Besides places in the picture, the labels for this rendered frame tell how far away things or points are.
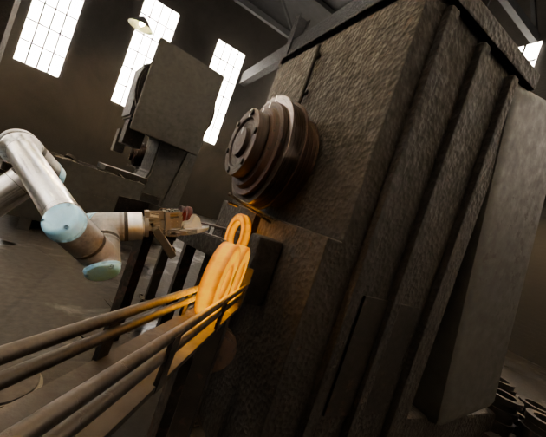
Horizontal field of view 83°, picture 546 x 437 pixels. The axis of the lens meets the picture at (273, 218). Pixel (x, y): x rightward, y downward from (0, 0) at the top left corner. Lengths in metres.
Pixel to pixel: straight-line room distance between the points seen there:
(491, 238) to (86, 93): 10.90
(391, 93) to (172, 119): 3.07
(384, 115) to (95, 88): 10.70
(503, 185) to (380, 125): 0.70
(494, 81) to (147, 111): 3.17
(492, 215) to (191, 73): 3.35
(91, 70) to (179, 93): 7.71
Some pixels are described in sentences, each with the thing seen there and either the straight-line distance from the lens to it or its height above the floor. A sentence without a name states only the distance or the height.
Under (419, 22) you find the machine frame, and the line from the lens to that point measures 1.18.
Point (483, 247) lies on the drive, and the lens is 1.54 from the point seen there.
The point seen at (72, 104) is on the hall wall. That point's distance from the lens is 11.32.
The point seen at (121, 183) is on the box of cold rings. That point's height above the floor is 0.68.
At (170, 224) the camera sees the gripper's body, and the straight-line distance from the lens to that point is 1.05.
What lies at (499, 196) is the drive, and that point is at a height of 1.25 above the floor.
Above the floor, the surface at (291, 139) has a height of 1.15.
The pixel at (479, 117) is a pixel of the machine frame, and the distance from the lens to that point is 1.42.
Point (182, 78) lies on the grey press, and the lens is 3.95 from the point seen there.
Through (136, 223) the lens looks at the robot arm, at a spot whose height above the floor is 0.72.
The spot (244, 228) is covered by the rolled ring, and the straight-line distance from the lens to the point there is 1.22.
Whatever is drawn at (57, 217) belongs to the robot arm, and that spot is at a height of 0.71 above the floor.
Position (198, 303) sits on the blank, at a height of 0.69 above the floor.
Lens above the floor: 0.88
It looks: 1 degrees down
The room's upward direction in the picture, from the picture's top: 19 degrees clockwise
